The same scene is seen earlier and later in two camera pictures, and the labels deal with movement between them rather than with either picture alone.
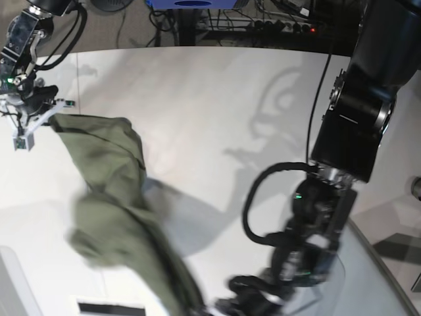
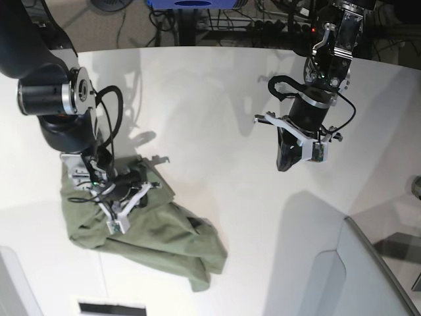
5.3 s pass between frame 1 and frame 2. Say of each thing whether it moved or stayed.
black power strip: stayed
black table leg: stayed
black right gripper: moved
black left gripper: moved
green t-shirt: moved
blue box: stayed
